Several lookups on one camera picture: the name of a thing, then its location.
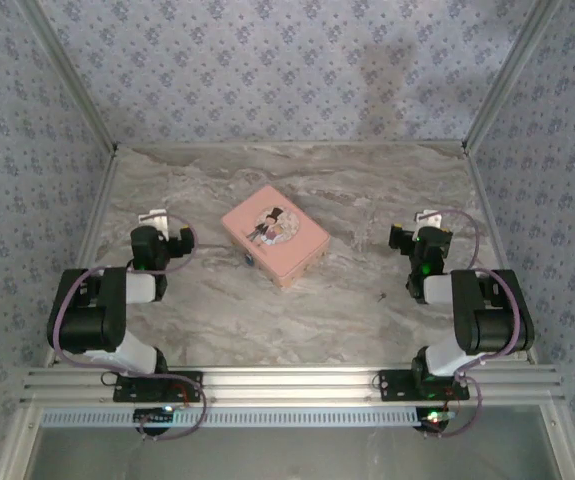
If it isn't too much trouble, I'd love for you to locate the purple cable at base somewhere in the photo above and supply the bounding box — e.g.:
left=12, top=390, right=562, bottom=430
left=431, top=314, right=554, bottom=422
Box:
left=422, top=374, right=484, bottom=439
left=136, top=383, right=209, bottom=442

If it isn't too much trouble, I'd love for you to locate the aluminium profile mounting rail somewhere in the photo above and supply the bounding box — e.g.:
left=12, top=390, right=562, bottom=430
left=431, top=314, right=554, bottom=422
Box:
left=18, top=364, right=566, bottom=404

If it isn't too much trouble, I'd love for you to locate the purple cable at left base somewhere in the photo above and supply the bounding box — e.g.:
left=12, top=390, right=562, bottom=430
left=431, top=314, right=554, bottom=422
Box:
left=136, top=383, right=209, bottom=442

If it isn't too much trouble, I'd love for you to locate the controller board with led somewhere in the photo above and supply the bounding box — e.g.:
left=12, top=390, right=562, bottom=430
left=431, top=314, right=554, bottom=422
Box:
left=133, top=406, right=177, bottom=427
left=415, top=407, right=457, bottom=432

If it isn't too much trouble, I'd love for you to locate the purple cable at right base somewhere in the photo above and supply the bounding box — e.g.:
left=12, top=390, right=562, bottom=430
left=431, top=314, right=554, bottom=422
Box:
left=422, top=374, right=484, bottom=439

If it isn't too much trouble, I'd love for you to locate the purple cable along left arm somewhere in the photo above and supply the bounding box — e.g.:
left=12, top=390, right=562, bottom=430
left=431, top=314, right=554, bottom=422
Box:
left=48, top=212, right=201, bottom=375

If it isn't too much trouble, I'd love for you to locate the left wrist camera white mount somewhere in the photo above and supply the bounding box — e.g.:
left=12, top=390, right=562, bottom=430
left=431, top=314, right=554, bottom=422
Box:
left=137, top=209, right=170, bottom=235

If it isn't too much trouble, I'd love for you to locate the purple cable along right arm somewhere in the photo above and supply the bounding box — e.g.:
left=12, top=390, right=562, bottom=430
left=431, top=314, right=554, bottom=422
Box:
left=436, top=209, right=524, bottom=387

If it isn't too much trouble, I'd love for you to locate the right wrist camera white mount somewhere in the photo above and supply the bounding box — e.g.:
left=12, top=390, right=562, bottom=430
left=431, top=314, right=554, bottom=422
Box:
left=413, top=209, right=444, bottom=229

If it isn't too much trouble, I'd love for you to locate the right controller board with LED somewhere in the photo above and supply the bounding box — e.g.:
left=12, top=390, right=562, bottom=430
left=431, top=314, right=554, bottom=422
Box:
left=415, top=407, right=457, bottom=432

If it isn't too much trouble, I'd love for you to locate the red wire at base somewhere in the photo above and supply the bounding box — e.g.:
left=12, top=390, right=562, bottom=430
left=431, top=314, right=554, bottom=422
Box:
left=172, top=383, right=204, bottom=407
left=442, top=386, right=469, bottom=410

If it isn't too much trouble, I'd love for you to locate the aluminium frame post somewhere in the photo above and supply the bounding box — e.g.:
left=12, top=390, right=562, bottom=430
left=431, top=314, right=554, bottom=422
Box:
left=20, top=0, right=120, bottom=153
left=462, top=0, right=564, bottom=153

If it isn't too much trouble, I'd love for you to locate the pink tin box with cartoon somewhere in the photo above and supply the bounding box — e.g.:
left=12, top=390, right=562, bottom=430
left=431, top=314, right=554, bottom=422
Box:
left=220, top=184, right=331, bottom=291

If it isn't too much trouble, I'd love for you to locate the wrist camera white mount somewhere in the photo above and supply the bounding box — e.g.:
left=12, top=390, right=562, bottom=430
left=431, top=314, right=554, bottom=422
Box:
left=413, top=209, right=444, bottom=229
left=137, top=209, right=170, bottom=235

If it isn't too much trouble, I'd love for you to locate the left controller board with LED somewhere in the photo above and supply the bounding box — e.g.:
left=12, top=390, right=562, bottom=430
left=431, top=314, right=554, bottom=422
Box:
left=133, top=406, right=177, bottom=427

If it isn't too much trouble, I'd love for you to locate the red wire at left base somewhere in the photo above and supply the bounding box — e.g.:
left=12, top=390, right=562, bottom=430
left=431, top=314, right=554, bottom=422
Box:
left=172, top=383, right=204, bottom=407

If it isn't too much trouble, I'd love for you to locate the red wire at right base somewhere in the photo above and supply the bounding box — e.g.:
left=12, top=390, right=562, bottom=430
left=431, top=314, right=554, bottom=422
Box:
left=442, top=386, right=469, bottom=410

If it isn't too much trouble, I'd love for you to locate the white slotted cable duct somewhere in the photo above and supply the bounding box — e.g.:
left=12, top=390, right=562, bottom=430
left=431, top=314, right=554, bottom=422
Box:
left=40, top=406, right=459, bottom=429

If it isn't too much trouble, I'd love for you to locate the purple cable along arm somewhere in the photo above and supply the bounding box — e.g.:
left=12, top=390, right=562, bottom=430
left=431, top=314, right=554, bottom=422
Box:
left=48, top=212, right=201, bottom=375
left=436, top=209, right=524, bottom=387

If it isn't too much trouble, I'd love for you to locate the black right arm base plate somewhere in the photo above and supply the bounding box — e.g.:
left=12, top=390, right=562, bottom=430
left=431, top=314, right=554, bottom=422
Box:
left=377, top=369, right=470, bottom=403

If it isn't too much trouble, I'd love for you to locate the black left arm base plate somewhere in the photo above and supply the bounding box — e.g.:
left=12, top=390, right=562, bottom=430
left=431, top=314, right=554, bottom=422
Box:
left=112, top=370, right=205, bottom=403

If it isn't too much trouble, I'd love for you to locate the aluminium table edge rail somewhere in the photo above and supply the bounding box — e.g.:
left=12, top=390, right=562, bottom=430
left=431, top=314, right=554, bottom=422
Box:
left=45, top=148, right=120, bottom=367
left=465, top=148, right=539, bottom=365

